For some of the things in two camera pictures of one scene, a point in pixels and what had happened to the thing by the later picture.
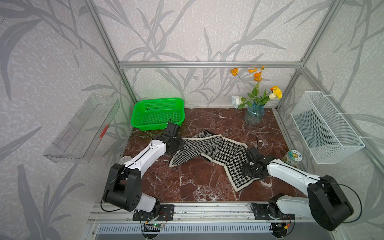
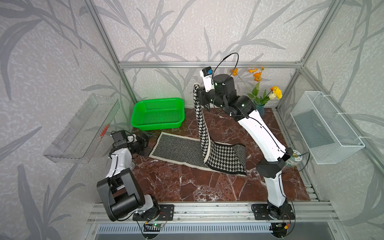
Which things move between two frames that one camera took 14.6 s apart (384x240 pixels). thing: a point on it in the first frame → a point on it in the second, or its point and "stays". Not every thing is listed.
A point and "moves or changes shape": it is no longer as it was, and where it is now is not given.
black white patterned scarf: (223, 149) moves or changes shape
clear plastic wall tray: (81, 140) stays
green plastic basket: (154, 114) stays
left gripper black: (181, 144) → (143, 141)
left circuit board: (154, 227) stays
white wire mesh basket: (328, 137) stays
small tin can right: (293, 157) stays
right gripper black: (245, 171) → (201, 94)
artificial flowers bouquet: (257, 96) stays
